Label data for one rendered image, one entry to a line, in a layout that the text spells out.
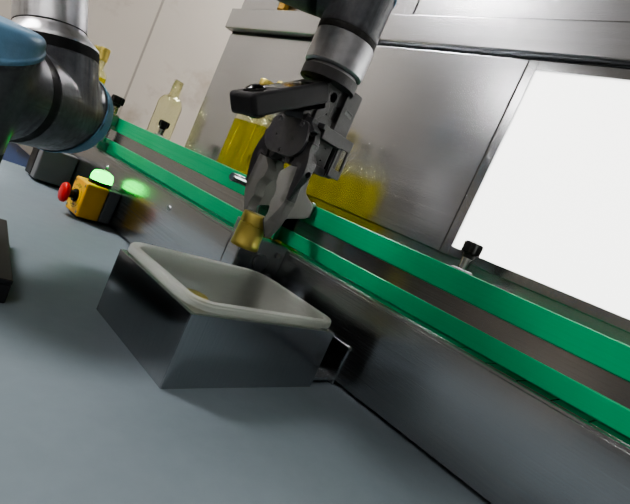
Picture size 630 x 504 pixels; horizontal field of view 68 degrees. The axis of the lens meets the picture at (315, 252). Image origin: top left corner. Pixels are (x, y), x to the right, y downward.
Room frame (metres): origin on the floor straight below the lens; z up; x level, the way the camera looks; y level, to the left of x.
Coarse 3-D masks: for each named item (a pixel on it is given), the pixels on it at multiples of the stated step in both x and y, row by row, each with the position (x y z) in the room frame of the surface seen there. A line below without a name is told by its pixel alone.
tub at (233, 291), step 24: (144, 264) 0.49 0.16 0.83; (168, 264) 0.57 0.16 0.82; (192, 264) 0.59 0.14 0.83; (216, 264) 0.62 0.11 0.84; (168, 288) 0.46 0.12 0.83; (192, 288) 0.60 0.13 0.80; (216, 288) 0.63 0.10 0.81; (240, 288) 0.66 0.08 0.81; (264, 288) 0.67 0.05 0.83; (216, 312) 0.44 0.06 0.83; (240, 312) 0.46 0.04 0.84; (264, 312) 0.48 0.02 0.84; (288, 312) 0.62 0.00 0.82; (312, 312) 0.60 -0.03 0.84
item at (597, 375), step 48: (288, 240) 0.78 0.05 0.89; (336, 240) 0.72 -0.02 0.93; (384, 240) 0.66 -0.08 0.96; (384, 288) 0.64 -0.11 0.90; (432, 288) 0.60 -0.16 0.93; (480, 288) 0.56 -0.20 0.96; (480, 336) 0.55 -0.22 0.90; (528, 336) 0.52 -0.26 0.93; (576, 336) 0.49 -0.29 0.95; (576, 384) 0.47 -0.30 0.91; (624, 384) 0.45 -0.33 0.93; (624, 432) 0.44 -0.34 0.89
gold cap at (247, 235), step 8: (248, 216) 0.56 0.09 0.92; (256, 216) 0.55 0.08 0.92; (264, 216) 0.58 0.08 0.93; (240, 224) 0.56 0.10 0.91; (248, 224) 0.56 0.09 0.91; (256, 224) 0.56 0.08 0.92; (240, 232) 0.56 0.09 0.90; (248, 232) 0.55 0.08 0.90; (256, 232) 0.56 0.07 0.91; (232, 240) 0.56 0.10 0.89; (240, 240) 0.55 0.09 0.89; (248, 240) 0.56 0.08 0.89; (256, 240) 0.56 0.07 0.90; (248, 248) 0.56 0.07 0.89; (256, 248) 0.56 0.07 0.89
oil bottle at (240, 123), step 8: (240, 120) 0.98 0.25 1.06; (248, 120) 0.97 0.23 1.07; (232, 128) 0.99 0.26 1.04; (240, 128) 0.97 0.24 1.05; (232, 136) 0.98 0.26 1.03; (240, 136) 0.97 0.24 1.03; (224, 144) 0.99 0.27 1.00; (232, 144) 0.97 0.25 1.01; (224, 152) 0.98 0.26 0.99; (232, 152) 0.97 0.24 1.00; (224, 160) 0.98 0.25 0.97; (232, 160) 0.96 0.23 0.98
